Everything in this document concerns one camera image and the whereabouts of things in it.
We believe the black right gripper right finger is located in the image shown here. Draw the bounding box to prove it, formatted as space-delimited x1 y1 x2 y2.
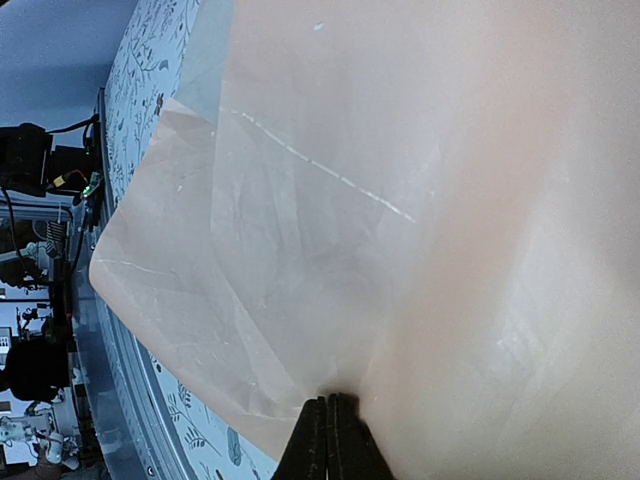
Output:
326 393 394 480

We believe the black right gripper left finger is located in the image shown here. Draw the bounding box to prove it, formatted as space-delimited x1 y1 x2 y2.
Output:
272 396 327 480

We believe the peach wrapping paper sheet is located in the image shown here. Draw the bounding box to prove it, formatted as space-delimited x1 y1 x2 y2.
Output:
90 1 639 479

